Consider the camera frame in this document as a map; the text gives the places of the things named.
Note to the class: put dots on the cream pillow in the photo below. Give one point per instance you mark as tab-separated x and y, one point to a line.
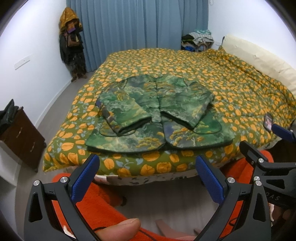
263	60

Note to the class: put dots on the orange floral green duvet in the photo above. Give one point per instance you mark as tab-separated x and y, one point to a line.
243	95

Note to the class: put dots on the black smartphone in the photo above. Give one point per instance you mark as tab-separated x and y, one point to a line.
268	122

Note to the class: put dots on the dark brown wooden drawer cabinet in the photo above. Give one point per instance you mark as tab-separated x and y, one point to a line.
24	140

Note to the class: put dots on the clothes hanging on coat rack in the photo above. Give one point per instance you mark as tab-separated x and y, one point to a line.
71	44

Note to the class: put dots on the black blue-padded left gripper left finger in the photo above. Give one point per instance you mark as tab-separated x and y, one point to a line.
41	220

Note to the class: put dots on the green landscape print padded jacket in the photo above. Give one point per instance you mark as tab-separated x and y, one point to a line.
145	113

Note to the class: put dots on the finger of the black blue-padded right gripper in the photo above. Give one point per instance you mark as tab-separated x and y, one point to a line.
267	172
286	134

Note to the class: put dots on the blue pleated curtain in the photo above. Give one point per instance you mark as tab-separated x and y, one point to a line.
112	26

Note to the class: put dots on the orange fluffy garment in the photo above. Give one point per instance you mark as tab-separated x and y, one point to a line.
99	202

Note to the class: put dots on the dark bag on cabinet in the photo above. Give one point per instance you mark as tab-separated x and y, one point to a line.
8	116

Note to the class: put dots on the pile of clothes by bed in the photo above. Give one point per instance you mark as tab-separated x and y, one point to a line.
197	41

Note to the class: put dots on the person's left hand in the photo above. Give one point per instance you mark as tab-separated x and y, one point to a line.
122	231

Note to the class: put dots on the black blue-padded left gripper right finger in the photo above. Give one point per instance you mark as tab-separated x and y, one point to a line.
253	219

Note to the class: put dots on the white wall switch plate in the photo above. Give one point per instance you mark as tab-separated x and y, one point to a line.
22	62

